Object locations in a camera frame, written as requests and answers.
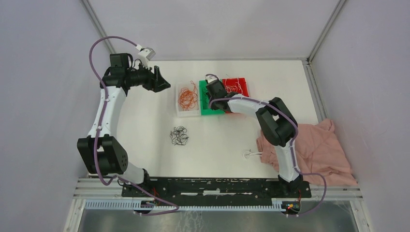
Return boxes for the pink cloth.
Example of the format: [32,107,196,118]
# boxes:
[256,118,358,187]

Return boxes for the purple cable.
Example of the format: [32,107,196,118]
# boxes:
[205,73,327,218]
[88,36,181,217]

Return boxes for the green plastic bin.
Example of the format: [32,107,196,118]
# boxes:
[199,80,225,116]

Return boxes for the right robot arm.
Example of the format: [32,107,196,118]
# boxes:
[206,78,303,197]

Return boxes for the blue cable duct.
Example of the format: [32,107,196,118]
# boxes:
[84,200,289,212]

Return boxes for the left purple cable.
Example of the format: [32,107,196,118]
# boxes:
[88,36,181,217]

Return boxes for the red plastic bin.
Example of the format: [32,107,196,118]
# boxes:
[222,77,249,97]

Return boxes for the orange cables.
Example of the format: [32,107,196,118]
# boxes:
[177,80,199,112]

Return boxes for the cable pile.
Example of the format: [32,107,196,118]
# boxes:
[169,125,190,146]

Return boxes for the white drawstring cord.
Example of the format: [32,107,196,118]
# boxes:
[243,149,264,161]

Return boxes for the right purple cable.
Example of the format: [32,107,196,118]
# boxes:
[205,73,327,218]

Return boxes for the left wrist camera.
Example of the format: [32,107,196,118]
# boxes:
[135,44,156,69]

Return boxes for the clear plastic bin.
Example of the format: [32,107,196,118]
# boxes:
[175,80,201,118]

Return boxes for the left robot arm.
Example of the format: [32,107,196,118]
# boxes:
[77,49,171,197]

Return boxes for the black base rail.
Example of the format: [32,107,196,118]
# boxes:
[121,177,312,207]

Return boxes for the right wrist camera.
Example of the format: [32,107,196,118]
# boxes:
[205,73,220,84]

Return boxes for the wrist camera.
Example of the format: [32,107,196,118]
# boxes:
[135,44,156,69]
[205,73,220,84]

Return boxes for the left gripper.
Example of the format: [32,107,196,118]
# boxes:
[126,60,171,93]

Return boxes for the black cables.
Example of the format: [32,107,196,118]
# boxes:
[201,85,212,103]

